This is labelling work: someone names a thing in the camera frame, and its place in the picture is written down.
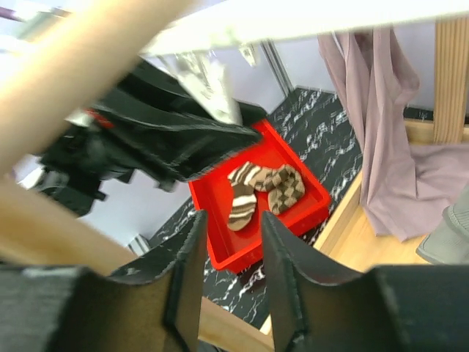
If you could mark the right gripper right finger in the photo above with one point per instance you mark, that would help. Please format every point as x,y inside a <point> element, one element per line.
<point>318,304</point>

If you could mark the mauve sock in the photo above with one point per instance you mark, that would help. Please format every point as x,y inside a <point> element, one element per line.
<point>404,187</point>

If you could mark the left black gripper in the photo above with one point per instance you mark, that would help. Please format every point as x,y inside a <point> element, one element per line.
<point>155,116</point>

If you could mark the white clip hanger frame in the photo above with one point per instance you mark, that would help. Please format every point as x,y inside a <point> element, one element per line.
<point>236,23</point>

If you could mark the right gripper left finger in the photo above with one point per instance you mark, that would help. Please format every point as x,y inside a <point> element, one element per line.
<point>150,304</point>

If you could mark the wooden stand with tray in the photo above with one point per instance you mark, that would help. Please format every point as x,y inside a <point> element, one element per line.
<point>76,62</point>

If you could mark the black marble mat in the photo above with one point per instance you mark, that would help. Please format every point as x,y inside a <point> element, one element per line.
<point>316,127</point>

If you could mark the grey beige sock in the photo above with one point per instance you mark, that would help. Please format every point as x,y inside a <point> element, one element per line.
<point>448,243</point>

